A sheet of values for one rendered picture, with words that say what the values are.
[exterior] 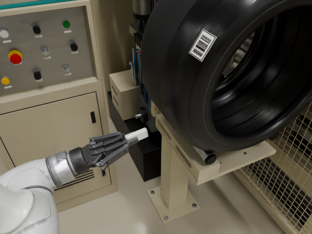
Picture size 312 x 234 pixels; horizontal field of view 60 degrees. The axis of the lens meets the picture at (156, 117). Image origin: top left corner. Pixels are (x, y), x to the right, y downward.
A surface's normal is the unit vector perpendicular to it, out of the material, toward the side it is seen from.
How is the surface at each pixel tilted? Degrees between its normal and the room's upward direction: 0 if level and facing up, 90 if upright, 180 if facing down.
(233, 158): 0
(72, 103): 90
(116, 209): 0
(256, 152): 0
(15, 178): 14
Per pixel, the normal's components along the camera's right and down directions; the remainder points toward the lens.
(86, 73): 0.42, 0.58
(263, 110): -0.50, -0.50
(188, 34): -0.62, -0.03
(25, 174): -0.04, -0.77
